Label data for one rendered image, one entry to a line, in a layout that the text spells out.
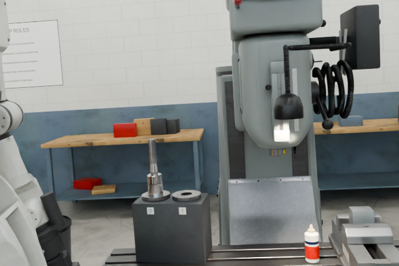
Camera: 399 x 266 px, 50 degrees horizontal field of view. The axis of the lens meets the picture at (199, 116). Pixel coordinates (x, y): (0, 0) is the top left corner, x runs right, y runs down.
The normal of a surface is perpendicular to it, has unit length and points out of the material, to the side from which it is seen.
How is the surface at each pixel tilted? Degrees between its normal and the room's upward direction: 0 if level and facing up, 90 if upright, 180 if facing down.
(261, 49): 90
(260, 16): 90
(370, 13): 90
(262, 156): 90
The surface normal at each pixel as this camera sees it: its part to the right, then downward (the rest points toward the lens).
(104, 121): -0.07, 0.10
